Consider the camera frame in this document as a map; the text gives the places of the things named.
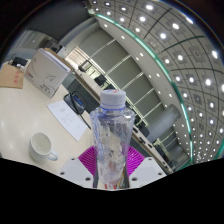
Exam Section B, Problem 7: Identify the brown paper envelope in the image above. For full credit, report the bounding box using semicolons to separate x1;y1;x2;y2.
0;63;26;90

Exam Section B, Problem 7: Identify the large white printed box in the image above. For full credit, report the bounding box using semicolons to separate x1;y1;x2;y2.
24;48;72;99

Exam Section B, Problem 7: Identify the white paper sheet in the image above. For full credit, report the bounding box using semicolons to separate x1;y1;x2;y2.
46;99;89;142

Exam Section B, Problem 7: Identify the white ceramic mug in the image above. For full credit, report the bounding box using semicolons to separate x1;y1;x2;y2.
28;131;59;163

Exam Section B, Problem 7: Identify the black desk telephone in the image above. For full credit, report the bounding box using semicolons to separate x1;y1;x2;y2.
63;91;88;116

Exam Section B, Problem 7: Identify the black flat monitor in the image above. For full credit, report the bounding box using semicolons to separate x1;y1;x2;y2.
78;59;93;73

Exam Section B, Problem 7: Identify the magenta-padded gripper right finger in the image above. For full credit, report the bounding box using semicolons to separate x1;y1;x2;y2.
125;146;167;189

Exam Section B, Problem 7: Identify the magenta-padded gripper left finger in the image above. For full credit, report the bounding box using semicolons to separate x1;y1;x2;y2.
58;146;100;189

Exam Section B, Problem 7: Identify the clear plastic water bottle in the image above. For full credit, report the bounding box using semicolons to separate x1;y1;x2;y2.
89;88;137;189

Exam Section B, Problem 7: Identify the group of ceiling lights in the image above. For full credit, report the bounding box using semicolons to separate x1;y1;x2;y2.
88;0;224;164

